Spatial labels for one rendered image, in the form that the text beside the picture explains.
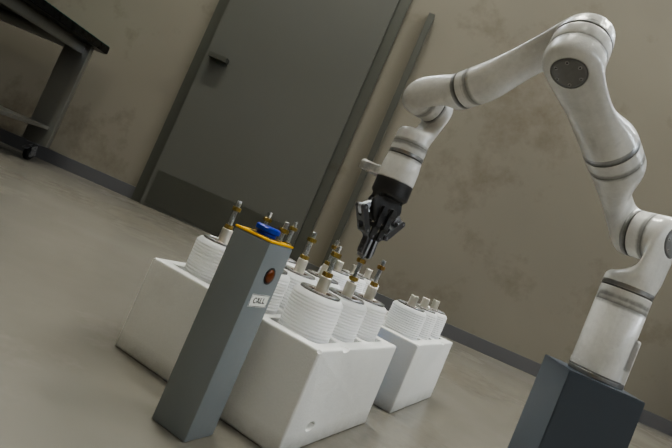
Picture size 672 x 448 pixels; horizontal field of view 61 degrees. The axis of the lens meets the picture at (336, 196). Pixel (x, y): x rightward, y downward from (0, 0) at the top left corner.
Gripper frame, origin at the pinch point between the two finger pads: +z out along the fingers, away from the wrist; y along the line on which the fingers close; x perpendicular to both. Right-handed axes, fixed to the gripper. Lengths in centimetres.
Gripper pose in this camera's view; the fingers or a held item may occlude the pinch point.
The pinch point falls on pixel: (367, 247)
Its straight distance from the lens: 112.1
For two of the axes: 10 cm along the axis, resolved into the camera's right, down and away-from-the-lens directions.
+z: -3.9, 9.2, -0.4
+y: 7.0, 3.3, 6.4
